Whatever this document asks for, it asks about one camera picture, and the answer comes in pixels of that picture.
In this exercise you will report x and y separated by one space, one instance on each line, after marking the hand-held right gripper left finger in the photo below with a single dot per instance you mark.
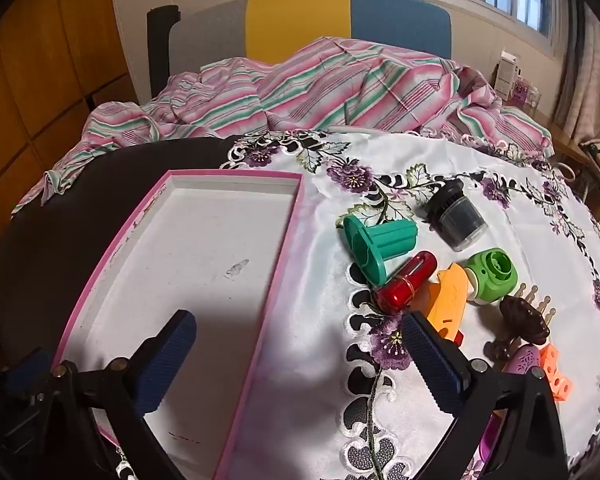
164 365

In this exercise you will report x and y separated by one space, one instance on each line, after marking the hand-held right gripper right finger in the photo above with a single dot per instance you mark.
432 367

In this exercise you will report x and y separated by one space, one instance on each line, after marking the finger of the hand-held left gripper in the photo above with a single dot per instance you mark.
26 375

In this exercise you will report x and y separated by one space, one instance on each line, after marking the orange plastic piece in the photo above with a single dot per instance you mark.
447 300

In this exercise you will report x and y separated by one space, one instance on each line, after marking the purple oval soap box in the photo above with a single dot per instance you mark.
522 361

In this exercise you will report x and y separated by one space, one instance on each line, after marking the purple plastic toy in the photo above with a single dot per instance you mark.
489 440

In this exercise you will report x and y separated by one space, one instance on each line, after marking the pink-rimmed white tray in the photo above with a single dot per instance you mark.
195 260

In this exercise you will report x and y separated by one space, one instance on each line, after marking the wooden pin brush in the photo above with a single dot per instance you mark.
545 306

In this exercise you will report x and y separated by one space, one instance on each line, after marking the red metallic cylinder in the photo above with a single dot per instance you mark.
405 282

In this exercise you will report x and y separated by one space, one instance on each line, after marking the white floral embroidered tablecloth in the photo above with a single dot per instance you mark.
320 385

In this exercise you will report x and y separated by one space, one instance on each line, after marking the orange plastic cube block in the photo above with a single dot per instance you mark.
555 375

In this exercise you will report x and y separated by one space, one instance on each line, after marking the green ribbed plastic toy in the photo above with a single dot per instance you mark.
385 240

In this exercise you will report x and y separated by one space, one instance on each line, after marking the black square container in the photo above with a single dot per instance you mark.
455 220

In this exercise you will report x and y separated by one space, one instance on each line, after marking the wooden side desk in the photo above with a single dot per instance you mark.
575 145

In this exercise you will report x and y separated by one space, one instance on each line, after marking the wooden cabinet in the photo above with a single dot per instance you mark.
40 85

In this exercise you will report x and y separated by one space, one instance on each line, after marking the purple packets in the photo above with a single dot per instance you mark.
526 92

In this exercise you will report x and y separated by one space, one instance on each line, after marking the pink green striped sheet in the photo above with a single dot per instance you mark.
330 90

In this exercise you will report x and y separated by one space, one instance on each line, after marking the white carton box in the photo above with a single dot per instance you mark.
506 72

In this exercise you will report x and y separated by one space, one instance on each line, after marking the beige checked curtain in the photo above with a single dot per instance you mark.
595 75

